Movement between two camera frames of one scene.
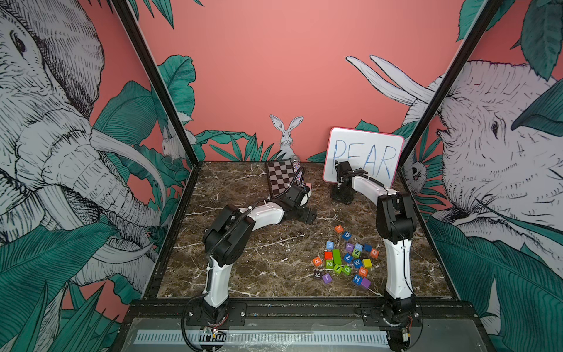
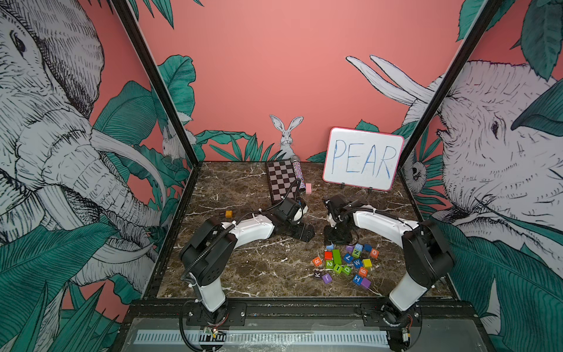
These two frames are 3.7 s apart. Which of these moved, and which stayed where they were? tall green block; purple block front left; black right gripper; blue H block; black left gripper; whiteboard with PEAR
Moved: black right gripper; black left gripper
Stayed: purple block front left; blue H block; tall green block; whiteboard with PEAR
